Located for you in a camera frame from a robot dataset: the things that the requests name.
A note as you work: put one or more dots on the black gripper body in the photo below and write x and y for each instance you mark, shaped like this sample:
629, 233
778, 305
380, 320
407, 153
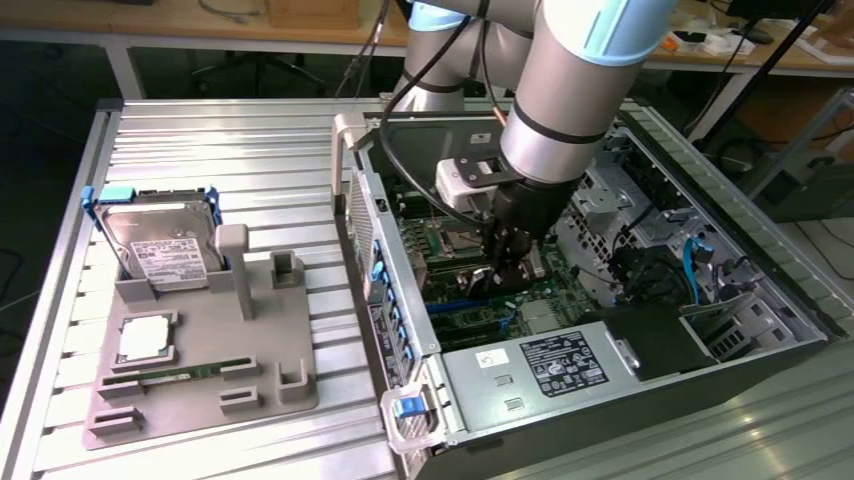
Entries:
534, 205

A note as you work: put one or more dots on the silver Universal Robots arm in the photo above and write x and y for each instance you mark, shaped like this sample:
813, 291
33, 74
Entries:
574, 100

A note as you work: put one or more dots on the CPU socket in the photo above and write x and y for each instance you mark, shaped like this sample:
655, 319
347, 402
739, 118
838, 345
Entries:
456, 237

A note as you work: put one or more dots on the green motherboard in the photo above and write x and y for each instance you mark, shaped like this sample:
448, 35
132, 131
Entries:
554, 290

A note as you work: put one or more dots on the silver disk bay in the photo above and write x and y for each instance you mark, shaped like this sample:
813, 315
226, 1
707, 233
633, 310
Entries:
600, 210

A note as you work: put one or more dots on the black labelled RAM stick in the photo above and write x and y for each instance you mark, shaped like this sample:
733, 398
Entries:
440, 275

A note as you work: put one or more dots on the silver chipset heatsink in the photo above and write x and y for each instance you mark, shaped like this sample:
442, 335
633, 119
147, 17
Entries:
539, 317

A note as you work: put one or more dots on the blue expansion slot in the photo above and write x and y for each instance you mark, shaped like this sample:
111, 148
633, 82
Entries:
454, 306

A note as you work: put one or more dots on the black expansion slot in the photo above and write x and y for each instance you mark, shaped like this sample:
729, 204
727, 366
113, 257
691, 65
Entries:
467, 337

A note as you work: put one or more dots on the open black PC case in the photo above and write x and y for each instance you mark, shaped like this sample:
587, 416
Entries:
434, 145

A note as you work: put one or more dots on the blue slot latch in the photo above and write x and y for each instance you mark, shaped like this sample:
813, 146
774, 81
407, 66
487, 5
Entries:
390, 301
400, 333
406, 350
395, 317
378, 250
380, 273

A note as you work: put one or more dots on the grey power supply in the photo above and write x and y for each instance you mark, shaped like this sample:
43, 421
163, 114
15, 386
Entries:
494, 395

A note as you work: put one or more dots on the dark equipment box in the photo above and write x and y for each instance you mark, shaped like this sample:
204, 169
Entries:
814, 195

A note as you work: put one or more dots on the white orange desk object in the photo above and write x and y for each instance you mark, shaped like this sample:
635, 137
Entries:
721, 45

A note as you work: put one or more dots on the wooden desk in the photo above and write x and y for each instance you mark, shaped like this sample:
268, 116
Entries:
133, 25
787, 62

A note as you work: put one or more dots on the grey parts rack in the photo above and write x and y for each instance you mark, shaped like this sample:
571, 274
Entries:
200, 320

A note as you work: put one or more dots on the black tripod base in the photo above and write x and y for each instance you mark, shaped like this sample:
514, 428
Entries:
256, 57

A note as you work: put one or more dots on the hard disk blue carrier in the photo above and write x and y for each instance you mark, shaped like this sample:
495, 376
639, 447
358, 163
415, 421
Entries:
167, 235

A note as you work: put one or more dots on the black stand pole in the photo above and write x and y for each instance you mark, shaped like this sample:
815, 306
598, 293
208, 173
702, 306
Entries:
801, 35

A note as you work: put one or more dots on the black monitor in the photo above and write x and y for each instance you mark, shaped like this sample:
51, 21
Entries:
767, 7

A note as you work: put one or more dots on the green RAM stick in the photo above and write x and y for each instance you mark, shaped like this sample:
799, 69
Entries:
194, 372

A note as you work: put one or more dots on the silver CPU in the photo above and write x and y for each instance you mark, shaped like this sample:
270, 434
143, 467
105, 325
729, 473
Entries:
143, 340

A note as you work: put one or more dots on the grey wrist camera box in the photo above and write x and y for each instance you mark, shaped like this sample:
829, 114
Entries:
456, 192

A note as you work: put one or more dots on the black intrusion switch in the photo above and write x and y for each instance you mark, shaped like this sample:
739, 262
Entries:
382, 206

